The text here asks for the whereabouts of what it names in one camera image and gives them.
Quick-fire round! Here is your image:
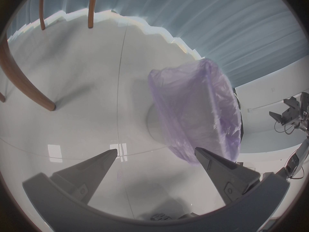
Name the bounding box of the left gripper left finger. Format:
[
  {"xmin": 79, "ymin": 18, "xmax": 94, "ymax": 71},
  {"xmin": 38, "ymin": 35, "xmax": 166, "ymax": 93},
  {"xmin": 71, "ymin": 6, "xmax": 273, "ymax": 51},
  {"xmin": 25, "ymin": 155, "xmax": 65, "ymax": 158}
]
[{"xmin": 49, "ymin": 148, "xmax": 118, "ymax": 204}]

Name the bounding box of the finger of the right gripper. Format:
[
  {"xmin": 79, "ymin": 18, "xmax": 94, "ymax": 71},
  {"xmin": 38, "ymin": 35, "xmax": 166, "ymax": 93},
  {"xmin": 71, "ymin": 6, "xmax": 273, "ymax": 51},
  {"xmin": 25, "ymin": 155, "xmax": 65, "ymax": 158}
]
[{"xmin": 269, "ymin": 111, "xmax": 283, "ymax": 123}]

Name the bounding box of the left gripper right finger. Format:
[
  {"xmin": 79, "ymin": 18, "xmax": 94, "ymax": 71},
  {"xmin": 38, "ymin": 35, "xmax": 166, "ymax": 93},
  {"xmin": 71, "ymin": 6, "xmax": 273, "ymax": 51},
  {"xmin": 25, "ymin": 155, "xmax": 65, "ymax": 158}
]
[{"xmin": 195, "ymin": 147, "xmax": 261, "ymax": 204}]

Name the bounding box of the purple plastic bag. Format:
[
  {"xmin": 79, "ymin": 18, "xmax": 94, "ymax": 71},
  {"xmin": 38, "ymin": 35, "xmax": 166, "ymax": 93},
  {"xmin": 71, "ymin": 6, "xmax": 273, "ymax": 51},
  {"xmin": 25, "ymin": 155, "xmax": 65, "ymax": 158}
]
[{"xmin": 148, "ymin": 58, "xmax": 242, "ymax": 166}]

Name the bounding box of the white trash bin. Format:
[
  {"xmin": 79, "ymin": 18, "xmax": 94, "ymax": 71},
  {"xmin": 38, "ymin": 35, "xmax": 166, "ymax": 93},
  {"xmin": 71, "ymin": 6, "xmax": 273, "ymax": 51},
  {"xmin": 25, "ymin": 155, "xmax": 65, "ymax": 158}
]
[{"xmin": 146, "ymin": 62, "xmax": 240, "ymax": 154}]

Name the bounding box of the wooden chair with white cushions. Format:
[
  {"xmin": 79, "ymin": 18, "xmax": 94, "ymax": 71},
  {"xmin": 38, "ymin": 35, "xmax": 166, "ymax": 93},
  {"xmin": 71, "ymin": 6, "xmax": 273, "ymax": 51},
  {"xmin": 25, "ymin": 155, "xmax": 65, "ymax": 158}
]
[{"xmin": 0, "ymin": 0, "xmax": 100, "ymax": 112}]

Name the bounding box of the pale blue curtain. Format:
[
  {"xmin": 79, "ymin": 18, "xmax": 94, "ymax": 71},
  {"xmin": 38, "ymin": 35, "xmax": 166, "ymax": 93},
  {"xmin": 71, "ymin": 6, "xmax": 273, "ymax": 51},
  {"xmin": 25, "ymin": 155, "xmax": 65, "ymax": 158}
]
[{"xmin": 7, "ymin": 0, "xmax": 309, "ymax": 89}]

